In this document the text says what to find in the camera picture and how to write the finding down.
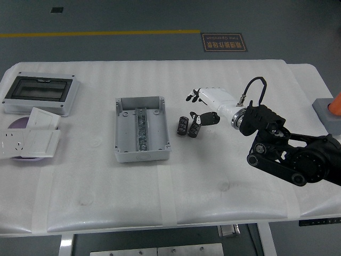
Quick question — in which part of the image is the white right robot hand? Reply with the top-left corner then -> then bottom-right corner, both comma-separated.
185,86 -> 240,126

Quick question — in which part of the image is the black cylindrical battery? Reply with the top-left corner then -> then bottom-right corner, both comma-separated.
187,121 -> 201,139
176,115 -> 189,137

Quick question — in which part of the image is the grey open junction box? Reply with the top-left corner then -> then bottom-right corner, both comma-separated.
114,96 -> 172,163

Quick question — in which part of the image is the grey distribution box dark window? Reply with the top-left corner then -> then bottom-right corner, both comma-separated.
1,71 -> 80,117

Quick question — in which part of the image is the brown floor sign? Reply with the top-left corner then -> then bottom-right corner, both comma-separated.
201,33 -> 248,53

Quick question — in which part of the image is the white foam mat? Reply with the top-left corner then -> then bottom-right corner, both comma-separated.
0,60 -> 341,234

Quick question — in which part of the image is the grey block base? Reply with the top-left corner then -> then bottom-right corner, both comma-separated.
312,98 -> 341,138

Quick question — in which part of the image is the white table leg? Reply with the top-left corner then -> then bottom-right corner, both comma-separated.
59,234 -> 75,256
257,222 -> 278,256

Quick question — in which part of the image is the black table control panel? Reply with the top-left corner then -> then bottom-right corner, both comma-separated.
298,217 -> 341,227

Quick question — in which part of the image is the purple round plate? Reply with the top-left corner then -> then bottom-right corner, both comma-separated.
7,116 -> 46,162

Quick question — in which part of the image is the white socket panel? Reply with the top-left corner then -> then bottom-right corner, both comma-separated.
0,129 -> 32,160

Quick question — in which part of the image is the metal mounting rail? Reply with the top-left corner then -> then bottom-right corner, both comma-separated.
135,107 -> 149,151

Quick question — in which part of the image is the silver metal bracket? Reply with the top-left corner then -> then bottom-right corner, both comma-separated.
217,225 -> 240,238

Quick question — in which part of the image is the grey metal base plate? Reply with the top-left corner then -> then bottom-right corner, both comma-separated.
90,247 -> 158,256
157,243 -> 224,256

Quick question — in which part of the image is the white switch panel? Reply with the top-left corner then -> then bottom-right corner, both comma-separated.
20,129 -> 61,158
26,107 -> 61,131

